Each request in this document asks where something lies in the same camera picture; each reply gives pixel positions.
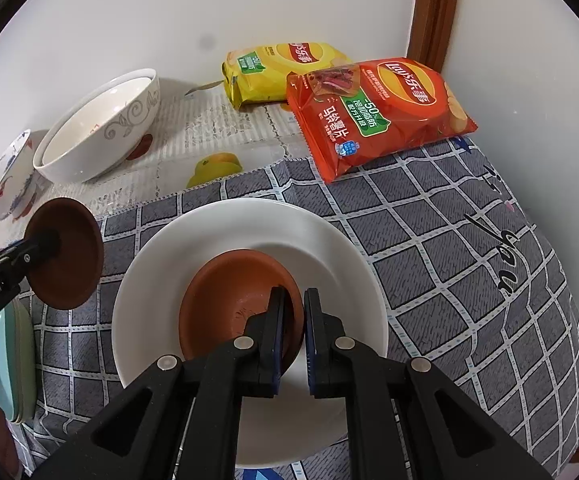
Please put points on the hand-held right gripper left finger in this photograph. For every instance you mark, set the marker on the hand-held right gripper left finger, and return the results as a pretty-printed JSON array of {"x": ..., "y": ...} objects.
[{"x": 282, "y": 340}]

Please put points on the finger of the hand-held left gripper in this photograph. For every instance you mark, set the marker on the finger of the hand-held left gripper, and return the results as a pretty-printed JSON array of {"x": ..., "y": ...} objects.
[{"x": 29, "y": 257}]

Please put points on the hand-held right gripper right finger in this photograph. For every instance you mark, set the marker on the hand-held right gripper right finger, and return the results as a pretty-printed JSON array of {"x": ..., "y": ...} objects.
[{"x": 312, "y": 340}]

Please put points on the small brown bowl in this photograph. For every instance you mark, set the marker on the small brown bowl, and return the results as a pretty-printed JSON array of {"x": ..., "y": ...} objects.
[
  {"x": 76, "y": 260},
  {"x": 224, "y": 300}
]

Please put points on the green square plate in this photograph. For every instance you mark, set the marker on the green square plate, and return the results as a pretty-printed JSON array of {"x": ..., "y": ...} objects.
[{"x": 30, "y": 385}]

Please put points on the plain white bowl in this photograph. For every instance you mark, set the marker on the plain white bowl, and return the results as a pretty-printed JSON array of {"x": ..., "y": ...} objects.
[{"x": 249, "y": 225}]

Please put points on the blue fish pattern bowl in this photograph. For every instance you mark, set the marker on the blue fish pattern bowl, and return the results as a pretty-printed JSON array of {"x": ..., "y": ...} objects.
[{"x": 4, "y": 180}]

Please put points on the white bowl with cartoon print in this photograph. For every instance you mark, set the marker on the white bowl with cartoon print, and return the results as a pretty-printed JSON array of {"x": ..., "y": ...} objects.
[{"x": 89, "y": 125}]

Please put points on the large white swirl-pattern bowl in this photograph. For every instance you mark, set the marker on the large white swirl-pattern bowl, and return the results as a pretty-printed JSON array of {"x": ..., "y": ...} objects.
[{"x": 114, "y": 135}]

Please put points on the grey checked tablecloth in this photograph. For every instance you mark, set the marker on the grey checked tablecloth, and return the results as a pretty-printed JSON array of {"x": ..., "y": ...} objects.
[{"x": 444, "y": 260}]

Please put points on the newspaper print table cover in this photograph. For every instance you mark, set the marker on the newspaper print table cover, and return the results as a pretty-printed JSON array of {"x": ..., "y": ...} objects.
[{"x": 249, "y": 130}]

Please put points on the red chip bag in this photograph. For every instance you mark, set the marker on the red chip bag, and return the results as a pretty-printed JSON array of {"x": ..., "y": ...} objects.
[{"x": 384, "y": 115}]

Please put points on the yellow chip bag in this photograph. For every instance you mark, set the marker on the yellow chip bag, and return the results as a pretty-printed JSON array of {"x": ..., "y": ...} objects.
[{"x": 279, "y": 70}]

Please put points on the brown wooden door frame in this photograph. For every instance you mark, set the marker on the brown wooden door frame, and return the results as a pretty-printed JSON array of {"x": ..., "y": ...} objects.
[{"x": 434, "y": 10}]

